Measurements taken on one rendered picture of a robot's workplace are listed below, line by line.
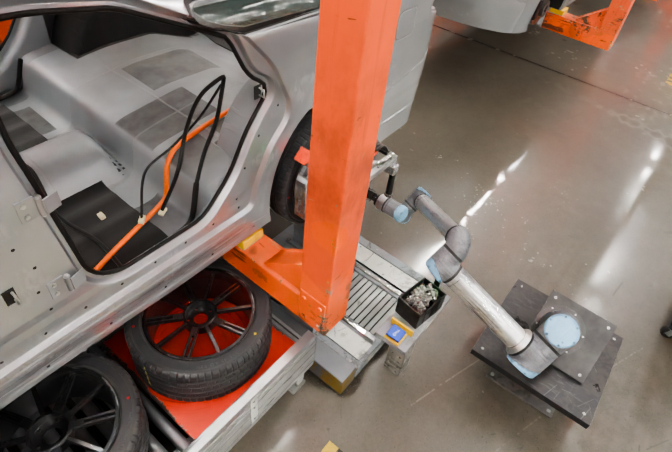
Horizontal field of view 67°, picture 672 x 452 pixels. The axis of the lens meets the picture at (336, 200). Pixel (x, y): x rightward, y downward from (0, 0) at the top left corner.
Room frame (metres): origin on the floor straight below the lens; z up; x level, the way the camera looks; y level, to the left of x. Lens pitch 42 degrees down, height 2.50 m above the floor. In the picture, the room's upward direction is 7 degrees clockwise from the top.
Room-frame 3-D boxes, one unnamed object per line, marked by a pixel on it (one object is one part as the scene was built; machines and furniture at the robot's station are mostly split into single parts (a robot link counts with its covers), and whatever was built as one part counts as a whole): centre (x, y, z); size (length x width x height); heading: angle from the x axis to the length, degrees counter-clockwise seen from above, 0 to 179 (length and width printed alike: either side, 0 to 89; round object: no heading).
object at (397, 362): (1.48, -0.44, 0.21); 0.10 x 0.10 x 0.42; 56
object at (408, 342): (1.50, -0.45, 0.44); 0.43 x 0.17 x 0.03; 146
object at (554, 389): (1.53, -1.18, 0.15); 0.60 x 0.60 x 0.30; 57
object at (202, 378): (1.33, 0.56, 0.39); 0.66 x 0.66 x 0.24
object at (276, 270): (1.57, 0.28, 0.69); 0.52 x 0.17 x 0.35; 56
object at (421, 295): (1.53, -0.47, 0.51); 0.20 x 0.14 x 0.13; 137
